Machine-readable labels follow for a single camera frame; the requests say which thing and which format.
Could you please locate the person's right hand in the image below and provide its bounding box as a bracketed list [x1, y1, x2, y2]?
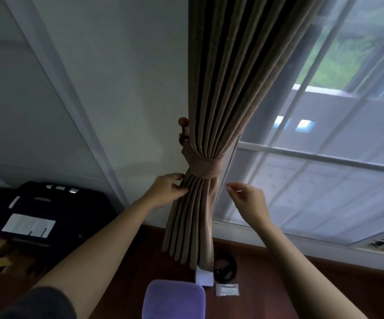
[226, 182, 274, 230]

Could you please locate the person's left hand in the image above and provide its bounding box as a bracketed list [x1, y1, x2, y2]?
[144, 173, 189, 210]

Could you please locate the brown pleated curtain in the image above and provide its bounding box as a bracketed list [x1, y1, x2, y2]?
[161, 0, 327, 272]

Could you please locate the person's left forearm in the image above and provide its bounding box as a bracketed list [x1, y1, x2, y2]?
[29, 197, 161, 319]

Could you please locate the person's right forearm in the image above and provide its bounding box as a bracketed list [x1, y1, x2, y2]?
[257, 220, 369, 319]

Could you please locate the brown curtain tieback band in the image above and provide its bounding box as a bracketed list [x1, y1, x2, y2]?
[181, 141, 225, 180]

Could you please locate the wooden tieback hook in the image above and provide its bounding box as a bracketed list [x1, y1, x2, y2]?
[178, 117, 190, 145]

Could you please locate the white sheer curtain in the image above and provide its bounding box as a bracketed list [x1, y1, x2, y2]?
[214, 0, 384, 246]

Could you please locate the small white box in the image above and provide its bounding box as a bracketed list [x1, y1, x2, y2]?
[195, 267, 214, 288]

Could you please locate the white plastic packet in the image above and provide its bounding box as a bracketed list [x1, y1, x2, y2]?
[215, 283, 240, 297]

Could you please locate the black suitcase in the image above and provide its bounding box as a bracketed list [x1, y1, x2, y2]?
[0, 181, 118, 263]

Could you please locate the purple chair back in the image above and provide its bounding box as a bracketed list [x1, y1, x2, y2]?
[142, 280, 206, 319]

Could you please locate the white paper sheet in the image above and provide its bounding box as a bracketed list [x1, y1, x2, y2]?
[1, 213, 56, 239]

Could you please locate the dark grey sleeve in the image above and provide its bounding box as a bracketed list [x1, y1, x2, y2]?
[0, 286, 77, 319]

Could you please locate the black coiled cable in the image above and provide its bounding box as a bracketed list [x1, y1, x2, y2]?
[213, 253, 238, 283]

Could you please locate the white window frame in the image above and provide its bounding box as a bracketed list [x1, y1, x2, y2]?
[212, 0, 384, 274]

